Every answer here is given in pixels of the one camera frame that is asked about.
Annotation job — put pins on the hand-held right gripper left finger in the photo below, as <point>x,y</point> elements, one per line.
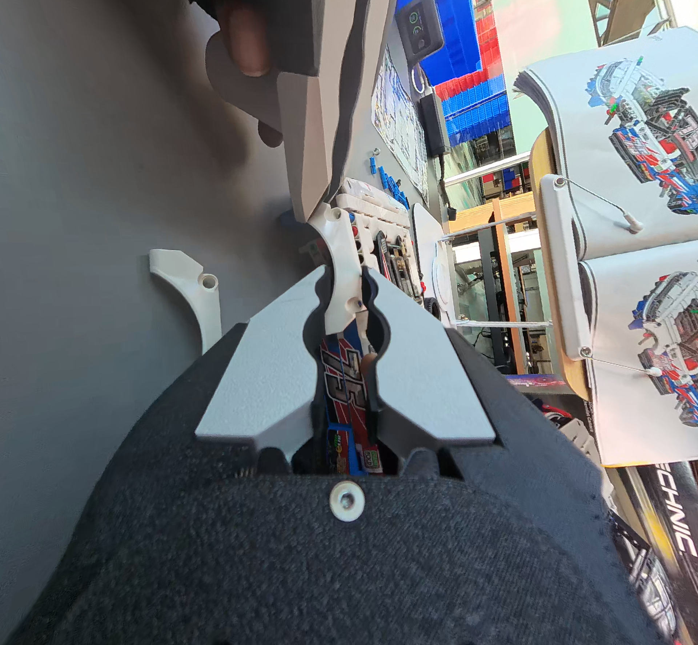
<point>256,383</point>

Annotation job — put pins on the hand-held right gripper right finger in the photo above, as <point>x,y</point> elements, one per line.
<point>431,383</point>

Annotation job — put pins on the brick-built toy race car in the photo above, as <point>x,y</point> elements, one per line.
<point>376,203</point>

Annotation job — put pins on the white wheel arch piece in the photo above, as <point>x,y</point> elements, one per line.
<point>196,296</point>
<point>341,263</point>

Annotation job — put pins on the grey desk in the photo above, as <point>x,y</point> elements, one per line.
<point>109,165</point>

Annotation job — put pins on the black power bank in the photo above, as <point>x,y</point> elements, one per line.
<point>420,25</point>

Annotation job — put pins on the black toy tyre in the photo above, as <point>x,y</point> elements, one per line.
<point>432,308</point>

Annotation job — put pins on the row of blue pins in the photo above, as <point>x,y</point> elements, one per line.
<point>390,181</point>

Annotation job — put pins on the white sticker sheet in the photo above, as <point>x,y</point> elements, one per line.
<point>401,126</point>

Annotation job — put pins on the stack of red bins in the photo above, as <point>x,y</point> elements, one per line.
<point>485,50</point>

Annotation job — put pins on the wooden book stand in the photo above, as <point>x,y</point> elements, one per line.
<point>561,274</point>

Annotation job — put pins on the building instruction booklet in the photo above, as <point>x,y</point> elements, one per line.
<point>627,192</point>

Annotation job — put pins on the toy car set box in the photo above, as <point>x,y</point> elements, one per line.
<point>665,547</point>

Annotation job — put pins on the wooden frame table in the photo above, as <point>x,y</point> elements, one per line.
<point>499,252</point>

